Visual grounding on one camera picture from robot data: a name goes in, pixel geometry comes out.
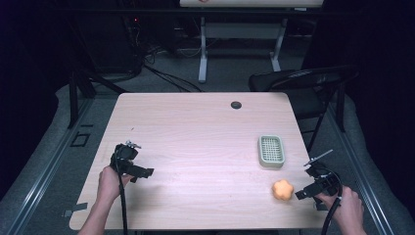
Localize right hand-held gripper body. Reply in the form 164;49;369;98
302;149;344;198

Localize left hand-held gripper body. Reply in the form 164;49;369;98
110;139;143;176

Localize orange flower-shaped soap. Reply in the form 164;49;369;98
272;178;295;202

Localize green soap dish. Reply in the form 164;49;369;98
257;134;286;169

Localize person's left hand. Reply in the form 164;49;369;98
96;164;135;204

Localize person's right hand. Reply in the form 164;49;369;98
313;185;364;230

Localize black metal stand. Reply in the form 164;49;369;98
66;69;129;129

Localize black folding chair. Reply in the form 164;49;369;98
248;64;360;153

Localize white-legged desk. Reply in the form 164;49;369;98
178;0;325;84

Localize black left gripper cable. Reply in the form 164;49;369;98
114;150;129;235

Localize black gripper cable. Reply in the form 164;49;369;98
320;167;344;235
114;150;129;235

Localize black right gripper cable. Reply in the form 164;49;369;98
320;167;344;235

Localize metal floor rail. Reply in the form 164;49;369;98
326;103;396;235
5;97;96;235

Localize black floor cables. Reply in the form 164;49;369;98
142;45;204;93

